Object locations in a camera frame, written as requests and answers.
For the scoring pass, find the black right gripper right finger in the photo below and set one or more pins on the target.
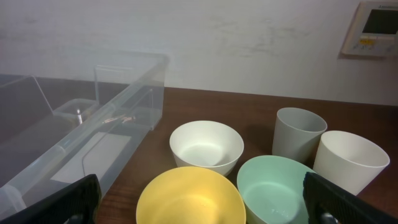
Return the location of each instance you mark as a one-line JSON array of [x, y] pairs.
[[328, 203]]

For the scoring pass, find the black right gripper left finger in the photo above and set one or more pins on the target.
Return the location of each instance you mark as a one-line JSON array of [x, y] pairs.
[[76, 203]]

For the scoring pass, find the clear plastic storage container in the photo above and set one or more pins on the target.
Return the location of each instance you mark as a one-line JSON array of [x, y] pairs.
[[54, 101]]

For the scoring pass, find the white plastic cup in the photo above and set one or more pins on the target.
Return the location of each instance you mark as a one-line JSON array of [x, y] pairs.
[[348, 160]]

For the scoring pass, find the white paper label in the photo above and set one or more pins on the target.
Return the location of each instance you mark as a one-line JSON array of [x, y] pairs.
[[95, 157]]

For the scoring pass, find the mint green plastic bowl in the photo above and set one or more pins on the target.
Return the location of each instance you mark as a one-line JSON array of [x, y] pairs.
[[272, 190]]

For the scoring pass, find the grey plastic cup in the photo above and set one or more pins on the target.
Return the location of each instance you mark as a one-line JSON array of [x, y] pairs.
[[297, 133]]

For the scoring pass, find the yellow plastic bowl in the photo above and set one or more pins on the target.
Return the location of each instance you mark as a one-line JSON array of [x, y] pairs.
[[188, 195]]

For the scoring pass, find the white plastic bowl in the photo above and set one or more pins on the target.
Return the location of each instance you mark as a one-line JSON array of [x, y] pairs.
[[207, 144]]

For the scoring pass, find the wall thermostat control panel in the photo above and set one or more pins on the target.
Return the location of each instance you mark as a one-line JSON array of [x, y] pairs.
[[373, 31]]

